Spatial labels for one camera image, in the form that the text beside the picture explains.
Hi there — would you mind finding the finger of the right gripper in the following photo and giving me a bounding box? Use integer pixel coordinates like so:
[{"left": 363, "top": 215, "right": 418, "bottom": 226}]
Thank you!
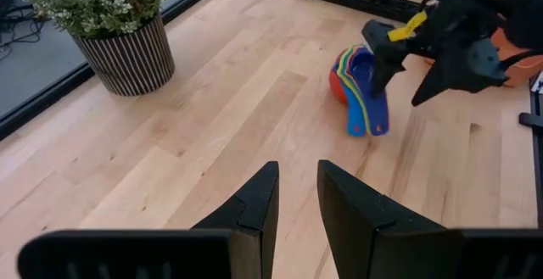
[
  {"left": 410, "top": 36, "right": 509, "bottom": 108},
  {"left": 370, "top": 57, "right": 406, "bottom": 99}
]

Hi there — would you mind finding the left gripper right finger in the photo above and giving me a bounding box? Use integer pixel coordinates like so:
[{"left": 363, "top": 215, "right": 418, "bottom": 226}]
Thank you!
[{"left": 316, "top": 159, "right": 464, "bottom": 279}]

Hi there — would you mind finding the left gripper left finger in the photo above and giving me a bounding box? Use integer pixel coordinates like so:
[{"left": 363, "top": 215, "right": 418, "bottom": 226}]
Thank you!
[{"left": 190, "top": 160, "right": 281, "bottom": 279}]

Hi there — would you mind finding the small navy measuring cup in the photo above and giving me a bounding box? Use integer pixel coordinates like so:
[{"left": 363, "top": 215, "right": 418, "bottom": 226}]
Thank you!
[{"left": 350, "top": 45, "right": 390, "bottom": 137}]

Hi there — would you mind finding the green measuring cup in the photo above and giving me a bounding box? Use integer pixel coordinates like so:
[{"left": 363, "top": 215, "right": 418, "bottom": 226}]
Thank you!
[{"left": 337, "top": 46, "right": 361, "bottom": 98}]

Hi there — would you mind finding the yellow measuring cup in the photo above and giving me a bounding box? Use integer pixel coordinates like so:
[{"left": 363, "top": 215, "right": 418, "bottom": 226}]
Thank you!
[{"left": 339, "top": 47, "right": 375, "bottom": 137}]

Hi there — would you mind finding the medium blue measuring cup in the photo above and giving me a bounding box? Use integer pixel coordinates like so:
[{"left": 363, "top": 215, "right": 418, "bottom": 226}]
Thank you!
[{"left": 337, "top": 47, "right": 369, "bottom": 138}]

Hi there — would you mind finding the yellow tape tag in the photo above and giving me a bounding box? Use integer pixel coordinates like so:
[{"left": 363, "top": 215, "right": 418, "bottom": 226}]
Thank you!
[{"left": 386, "top": 9, "right": 428, "bottom": 43}]

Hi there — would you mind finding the potted plant in striped pot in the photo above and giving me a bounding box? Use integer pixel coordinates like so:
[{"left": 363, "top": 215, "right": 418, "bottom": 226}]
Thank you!
[{"left": 18, "top": 0, "right": 176, "bottom": 98}]

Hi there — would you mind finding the black rail clip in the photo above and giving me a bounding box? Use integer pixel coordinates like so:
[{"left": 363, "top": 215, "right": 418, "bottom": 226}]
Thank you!
[{"left": 518, "top": 112, "right": 543, "bottom": 130}]

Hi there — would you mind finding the black cable bundle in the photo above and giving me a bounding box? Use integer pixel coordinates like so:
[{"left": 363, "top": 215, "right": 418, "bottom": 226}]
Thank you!
[{"left": 0, "top": 0, "right": 48, "bottom": 59}]

